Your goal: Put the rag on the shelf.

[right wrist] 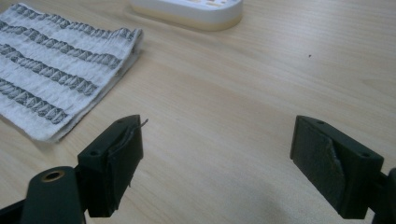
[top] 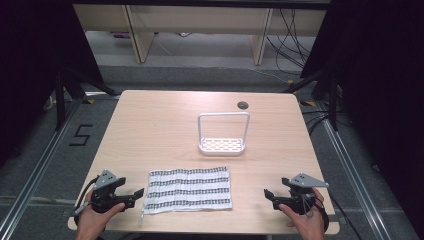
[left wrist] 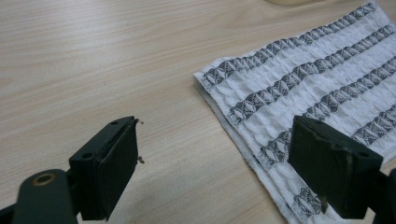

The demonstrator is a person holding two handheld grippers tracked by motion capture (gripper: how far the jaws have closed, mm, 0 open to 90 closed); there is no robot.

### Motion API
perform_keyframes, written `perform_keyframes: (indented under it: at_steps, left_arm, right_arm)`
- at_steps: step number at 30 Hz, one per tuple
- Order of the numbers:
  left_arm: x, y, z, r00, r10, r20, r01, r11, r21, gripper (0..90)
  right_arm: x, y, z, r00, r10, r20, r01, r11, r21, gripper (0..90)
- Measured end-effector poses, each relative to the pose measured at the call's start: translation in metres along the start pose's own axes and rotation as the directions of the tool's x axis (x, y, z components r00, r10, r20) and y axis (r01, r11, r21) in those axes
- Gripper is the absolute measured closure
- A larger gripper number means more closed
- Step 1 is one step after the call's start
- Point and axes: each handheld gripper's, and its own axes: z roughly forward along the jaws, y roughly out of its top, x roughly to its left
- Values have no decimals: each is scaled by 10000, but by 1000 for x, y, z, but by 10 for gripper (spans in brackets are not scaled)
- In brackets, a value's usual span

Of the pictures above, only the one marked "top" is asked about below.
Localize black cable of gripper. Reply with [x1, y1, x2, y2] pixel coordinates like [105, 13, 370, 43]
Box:
[301, 191, 365, 240]
[73, 175, 100, 228]

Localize white metal drying rack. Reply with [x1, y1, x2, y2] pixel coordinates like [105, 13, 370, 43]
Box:
[197, 111, 251, 157]

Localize black floor cables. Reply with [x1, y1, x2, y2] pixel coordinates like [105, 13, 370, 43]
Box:
[300, 109, 353, 136]

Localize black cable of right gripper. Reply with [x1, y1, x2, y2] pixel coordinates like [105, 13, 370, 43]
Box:
[301, 191, 365, 240]

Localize beige wooden desk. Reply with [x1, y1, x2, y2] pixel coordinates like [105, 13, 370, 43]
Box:
[72, 3, 328, 67]

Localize aluminium floor rail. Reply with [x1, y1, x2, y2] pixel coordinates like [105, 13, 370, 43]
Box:
[314, 99, 392, 240]
[0, 90, 121, 240]

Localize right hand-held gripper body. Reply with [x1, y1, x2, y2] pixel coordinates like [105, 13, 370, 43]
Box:
[272, 172, 330, 216]

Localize striped white dish cloth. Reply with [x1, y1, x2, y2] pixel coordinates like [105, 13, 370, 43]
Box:
[137, 166, 234, 228]

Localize black metal stand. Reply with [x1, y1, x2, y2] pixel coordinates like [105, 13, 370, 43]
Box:
[54, 66, 118, 132]
[283, 65, 342, 132]

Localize person's left hand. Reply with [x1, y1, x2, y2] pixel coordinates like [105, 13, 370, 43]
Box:
[75, 191, 126, 240]

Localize person's right hand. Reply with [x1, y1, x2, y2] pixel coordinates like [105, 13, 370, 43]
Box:
[278, 187, 327, 240]

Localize black curtain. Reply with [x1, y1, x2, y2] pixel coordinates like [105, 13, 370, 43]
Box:
[0, 0, 105, 168]
[299, 0, 424, 231]

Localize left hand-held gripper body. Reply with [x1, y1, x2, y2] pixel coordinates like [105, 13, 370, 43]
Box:
[89, 169, 128, 215]

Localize bundle of black hanging cables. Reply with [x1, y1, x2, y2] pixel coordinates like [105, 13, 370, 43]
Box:
[265, 8, 312, 74]

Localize white floor cable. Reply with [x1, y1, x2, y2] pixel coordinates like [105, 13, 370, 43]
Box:
[245, 65, 292, 85]

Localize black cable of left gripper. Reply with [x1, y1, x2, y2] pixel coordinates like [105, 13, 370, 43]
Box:
[73, 175, 100, 228]

